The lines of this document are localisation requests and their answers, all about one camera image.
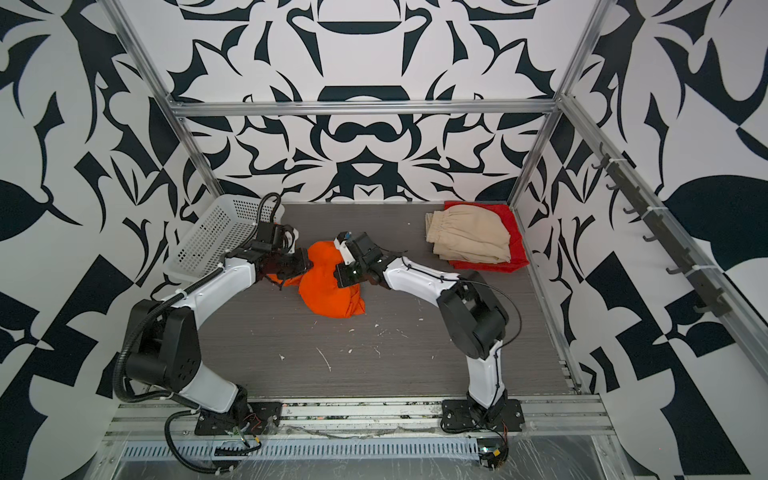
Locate aluminium frame post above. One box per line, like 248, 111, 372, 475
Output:
507, 0, 616, 209
99, 0, 224, 197

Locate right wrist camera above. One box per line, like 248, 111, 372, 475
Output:
334, 231, 355, 265

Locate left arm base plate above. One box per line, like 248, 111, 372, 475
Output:
194, 401, 283, 436

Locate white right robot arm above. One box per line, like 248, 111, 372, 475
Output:
334, 232, 509, 419

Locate beige shorts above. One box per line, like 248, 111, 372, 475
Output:
425, 205, 511, 264

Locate black hook rack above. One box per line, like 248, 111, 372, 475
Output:
593, 144, 733, 317

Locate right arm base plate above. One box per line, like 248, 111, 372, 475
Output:
440, 395, 525, 434

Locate orange shorts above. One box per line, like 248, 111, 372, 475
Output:
267, 241, 366, 319

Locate white slotted cable duct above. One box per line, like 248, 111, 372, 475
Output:
122, 437, 481, 462

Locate white plastic laundry basket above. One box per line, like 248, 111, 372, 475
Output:
163, 195, 275, 282

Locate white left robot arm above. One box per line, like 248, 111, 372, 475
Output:
112, 222, 312, 414

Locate aluminium frame horizontal bar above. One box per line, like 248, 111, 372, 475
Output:
172, 99, 552, 118

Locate aluminium frame right side bar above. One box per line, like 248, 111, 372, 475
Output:
555, 95, 767, 377

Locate aluminium frame right post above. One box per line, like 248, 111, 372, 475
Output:
507, 0, 616, 209

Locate red shorts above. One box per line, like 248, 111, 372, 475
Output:
443, 201, 529, 273

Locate aluminium mounting rail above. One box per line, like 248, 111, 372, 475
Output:
104, 395, 615, 440

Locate aluminium frame left post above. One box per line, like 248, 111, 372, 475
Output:
99, 0, 224, 197

